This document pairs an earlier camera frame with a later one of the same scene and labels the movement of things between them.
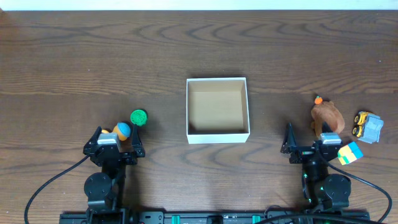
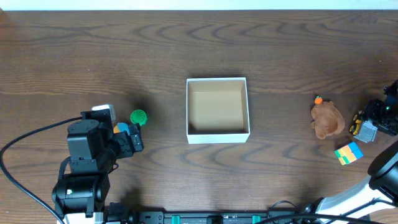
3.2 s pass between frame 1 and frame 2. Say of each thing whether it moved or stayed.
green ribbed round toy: stayed
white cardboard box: stayed
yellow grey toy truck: moved
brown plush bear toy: stayed
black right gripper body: moved
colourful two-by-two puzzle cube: stayed
